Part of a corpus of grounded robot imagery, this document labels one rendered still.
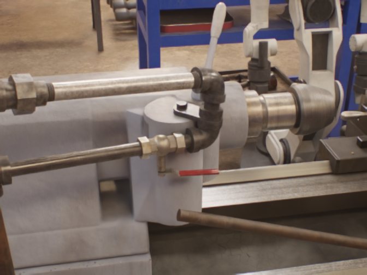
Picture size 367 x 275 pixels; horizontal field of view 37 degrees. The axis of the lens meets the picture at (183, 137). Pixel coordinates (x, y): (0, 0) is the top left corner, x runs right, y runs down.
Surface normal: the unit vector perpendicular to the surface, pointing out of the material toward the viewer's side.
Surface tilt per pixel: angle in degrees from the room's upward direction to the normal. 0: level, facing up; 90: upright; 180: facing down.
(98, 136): 85
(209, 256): 19
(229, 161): 0
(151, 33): 90
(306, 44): 69
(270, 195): 0
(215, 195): 0
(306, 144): 30
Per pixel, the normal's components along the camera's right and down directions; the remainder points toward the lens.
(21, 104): 0.46, 0.58
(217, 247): 0.03, -0.79
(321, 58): 0.15, 0.31
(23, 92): 0.47, -0.16
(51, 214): 0.16, 0.07
